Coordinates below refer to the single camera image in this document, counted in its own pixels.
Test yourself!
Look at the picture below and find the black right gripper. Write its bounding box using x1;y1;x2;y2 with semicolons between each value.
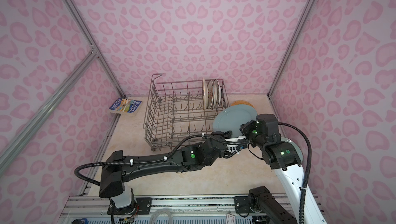
238;118;267;149

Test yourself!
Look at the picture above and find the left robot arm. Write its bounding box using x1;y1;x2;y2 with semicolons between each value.
99;132;240;209

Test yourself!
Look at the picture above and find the clear tubing loop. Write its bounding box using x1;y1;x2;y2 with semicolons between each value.
148;207;174;224

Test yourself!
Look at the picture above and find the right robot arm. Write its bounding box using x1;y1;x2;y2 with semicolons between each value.
240;114;326;224

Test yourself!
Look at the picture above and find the cat and stars plate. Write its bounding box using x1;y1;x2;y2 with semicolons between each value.
202;79;208;110

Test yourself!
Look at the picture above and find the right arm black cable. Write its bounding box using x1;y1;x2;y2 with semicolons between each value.
276;121;312;224

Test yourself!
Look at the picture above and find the orange woven round tray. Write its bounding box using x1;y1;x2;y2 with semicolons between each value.
230;100;254;107

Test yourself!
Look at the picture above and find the grey wire dish rack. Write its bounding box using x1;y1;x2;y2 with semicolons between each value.
143;73;229;151

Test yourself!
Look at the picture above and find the cream floral plate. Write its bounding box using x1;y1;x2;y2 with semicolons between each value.
214;79;221;109

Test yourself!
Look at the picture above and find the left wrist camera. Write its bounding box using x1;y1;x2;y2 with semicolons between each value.
224;136;250;159

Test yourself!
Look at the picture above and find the white plate orange sunburst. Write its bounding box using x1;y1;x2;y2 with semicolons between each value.
207;80;215;110

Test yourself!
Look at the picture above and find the colourful book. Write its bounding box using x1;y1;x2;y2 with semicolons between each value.
109;98;142;114

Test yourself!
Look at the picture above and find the grey-blue plate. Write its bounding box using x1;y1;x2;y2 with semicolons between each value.
212;104;258;138

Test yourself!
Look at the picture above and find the grey metal frame post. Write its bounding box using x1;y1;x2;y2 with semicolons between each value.
62;0;126;97

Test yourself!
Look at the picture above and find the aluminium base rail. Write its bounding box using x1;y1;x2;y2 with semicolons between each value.
57;192;329;224

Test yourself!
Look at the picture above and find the pale green plate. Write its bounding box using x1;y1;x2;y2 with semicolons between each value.
281;136;303;162

